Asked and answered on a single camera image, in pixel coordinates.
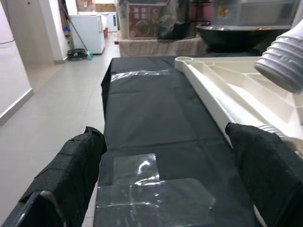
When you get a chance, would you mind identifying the white plastic table leg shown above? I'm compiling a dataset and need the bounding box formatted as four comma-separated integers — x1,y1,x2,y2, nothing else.
254,18,303,94

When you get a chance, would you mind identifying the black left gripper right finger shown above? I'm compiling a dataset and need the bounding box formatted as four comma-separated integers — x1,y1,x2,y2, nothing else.
224,122,303,227

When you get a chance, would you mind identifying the teal head broom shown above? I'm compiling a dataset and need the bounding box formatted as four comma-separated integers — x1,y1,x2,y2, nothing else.
60,0,94,61

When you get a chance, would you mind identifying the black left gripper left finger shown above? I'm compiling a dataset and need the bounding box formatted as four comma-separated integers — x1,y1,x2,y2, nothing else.
0,126,107,227

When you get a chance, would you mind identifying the black wok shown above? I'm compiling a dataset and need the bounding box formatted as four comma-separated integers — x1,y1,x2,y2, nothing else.
196,23,293,53

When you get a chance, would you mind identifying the clear plastic storage box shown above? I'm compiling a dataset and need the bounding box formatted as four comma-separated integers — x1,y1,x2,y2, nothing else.
212,0,301,28

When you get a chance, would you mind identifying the black tablecloth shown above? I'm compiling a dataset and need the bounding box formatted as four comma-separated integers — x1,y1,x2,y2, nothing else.
93,55,268,227

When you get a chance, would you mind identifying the white refrigerator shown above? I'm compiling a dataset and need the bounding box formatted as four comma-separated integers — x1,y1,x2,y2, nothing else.
70,13,106,55

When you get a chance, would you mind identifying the clear tape patch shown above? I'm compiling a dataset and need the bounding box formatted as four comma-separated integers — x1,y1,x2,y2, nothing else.
96,153,216,210

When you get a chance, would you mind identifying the clear plastic bag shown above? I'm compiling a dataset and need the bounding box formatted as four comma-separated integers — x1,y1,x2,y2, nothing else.
110,69,171,83

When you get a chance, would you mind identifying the white plastic children table top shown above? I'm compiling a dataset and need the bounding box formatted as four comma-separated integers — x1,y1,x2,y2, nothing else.
174,55,303,227

